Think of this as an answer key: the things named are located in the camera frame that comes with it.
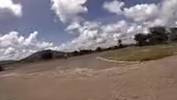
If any distant row of trees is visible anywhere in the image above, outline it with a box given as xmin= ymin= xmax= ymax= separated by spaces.
xmin=63 ymin=37 xmax=137 ymax=59

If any dark hill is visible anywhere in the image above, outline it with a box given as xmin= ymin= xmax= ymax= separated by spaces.
xmin=0 ymin=46 xmax=70 ymax=68

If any group of dark trees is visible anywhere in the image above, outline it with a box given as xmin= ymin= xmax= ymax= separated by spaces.
xmin=132 ymin=24 xmax=171 ymax=49

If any building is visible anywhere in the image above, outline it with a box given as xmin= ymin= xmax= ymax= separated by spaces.
xmin=169 ymin=27 xmax=177 ymax=37

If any brown dirt ground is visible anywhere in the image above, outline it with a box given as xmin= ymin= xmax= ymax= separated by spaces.
xmin=0 ymin=40 xmax=177 ymax=100

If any green grass field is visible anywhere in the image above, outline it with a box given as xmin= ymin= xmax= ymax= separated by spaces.
xmin=97 ymin=39 xmax=177 ymax=69

